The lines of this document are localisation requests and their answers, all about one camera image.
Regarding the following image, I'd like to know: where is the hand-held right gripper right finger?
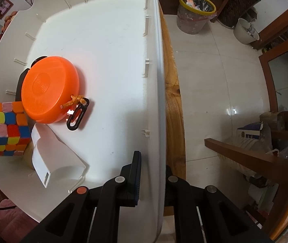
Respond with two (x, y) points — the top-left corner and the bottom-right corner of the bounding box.
(164, 166), (274, 243)

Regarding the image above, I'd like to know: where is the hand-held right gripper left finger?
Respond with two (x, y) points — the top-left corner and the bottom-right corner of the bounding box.
(20, 150), (142, 243)

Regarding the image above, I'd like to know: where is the white power adapter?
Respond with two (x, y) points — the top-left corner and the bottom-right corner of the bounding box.
(31, 124), (88, 188)

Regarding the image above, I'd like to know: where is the orange round container with clip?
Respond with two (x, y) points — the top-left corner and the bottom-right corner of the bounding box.
(21, 56), (90, 131)

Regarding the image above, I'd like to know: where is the white plastic bin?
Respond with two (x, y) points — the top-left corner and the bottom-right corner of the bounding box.
(0, 0), (167, 243)

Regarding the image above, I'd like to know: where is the colourful puzzle cube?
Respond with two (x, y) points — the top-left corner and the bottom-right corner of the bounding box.
(0, 101), (31, 158)

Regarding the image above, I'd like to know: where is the black power adapter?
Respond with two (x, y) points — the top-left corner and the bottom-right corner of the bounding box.
(15, 56), (48, 102)

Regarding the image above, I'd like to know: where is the wooden chair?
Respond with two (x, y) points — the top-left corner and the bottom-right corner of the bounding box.
(204, 110), (288, 241)

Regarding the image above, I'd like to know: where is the blue and white box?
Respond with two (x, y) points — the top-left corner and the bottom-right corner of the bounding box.
(236, 121), (265, 140)

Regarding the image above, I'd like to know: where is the pink cushion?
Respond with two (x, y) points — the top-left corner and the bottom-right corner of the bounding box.
(0, 199), (40, 243)

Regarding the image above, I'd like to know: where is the wooden glass cabinet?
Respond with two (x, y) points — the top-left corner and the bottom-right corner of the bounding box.
(250, 6), (288, 117)

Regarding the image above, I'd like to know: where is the yellow-rimmed trash bin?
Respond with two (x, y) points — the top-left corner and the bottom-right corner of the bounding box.
(177, 0), (217, 35)

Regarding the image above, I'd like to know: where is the white bucket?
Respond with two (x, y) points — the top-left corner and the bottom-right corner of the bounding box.
(233, 18), (261, 45)

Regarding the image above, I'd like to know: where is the brown woven basket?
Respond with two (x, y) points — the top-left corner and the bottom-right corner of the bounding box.
(217, 0), (262, 28)

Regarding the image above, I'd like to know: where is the pile of fruit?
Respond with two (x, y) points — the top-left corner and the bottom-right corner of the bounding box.
(2, 10), (18, 28)

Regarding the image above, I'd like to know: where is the black cable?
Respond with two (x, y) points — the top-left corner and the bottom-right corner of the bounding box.
(0, 204), (18, 212)

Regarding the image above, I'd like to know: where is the framed wall picture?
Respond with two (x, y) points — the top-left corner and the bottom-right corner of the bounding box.
(0, 0), (14, 19)

